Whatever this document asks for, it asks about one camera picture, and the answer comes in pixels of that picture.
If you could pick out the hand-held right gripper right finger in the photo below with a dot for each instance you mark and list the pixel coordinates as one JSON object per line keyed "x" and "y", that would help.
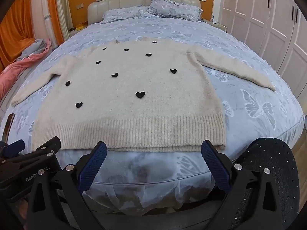
{"x": 214, "y": 165}

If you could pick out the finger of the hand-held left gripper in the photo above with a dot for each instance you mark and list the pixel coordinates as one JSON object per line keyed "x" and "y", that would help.
{"x": 14, "y": 147}
{"x": 49, "y": 145}

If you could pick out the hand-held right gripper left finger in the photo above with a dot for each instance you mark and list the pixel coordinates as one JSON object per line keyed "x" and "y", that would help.
{"x": 92, "y": 165}

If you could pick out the cream sweater with black hearts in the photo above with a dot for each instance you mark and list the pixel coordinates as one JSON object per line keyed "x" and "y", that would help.
{"x": 134, "y": 115}

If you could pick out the bed with blue butterfly duvet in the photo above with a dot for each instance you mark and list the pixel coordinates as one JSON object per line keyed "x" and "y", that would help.
{"x": 251, "y": 124}

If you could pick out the pink blanket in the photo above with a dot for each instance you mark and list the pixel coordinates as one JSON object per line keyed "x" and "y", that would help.
{"x": 14, "y": 71}

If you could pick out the grey cloth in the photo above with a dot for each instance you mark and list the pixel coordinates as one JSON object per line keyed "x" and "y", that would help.
{"x": 34, "y": 48}

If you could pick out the orange curtain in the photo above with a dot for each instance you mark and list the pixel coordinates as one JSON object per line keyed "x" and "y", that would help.
{"x": 54, "y": 9}
{"x": 14, "y": 28}

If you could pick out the blue floral pillow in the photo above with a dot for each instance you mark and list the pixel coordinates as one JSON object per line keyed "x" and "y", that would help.
{"x": 175, "y": 8}
{"x": 124, "y": 14}

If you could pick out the white wardrobe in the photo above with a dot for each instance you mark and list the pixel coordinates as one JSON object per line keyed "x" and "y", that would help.
{"x": 263, "y": 16}

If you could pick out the beige padded headboard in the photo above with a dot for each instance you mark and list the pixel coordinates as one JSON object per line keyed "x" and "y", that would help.
{"x": 122, "y": 4}

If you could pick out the white wall socket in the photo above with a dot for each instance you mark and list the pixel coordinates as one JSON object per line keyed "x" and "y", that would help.
{"x": 79, "y": 5}

